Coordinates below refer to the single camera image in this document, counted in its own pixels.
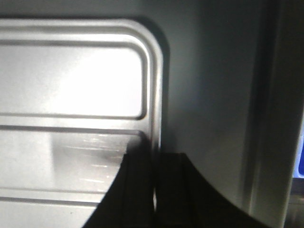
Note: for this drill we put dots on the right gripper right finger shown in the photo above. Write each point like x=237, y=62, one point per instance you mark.
x=186, y=200

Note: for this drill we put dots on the silver metal tray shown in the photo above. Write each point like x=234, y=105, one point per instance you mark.
x=221, y=81

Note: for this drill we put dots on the lower center blue bin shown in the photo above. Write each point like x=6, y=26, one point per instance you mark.
x=299, y=159

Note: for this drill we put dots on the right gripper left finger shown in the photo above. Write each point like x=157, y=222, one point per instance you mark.
x=129, y=201

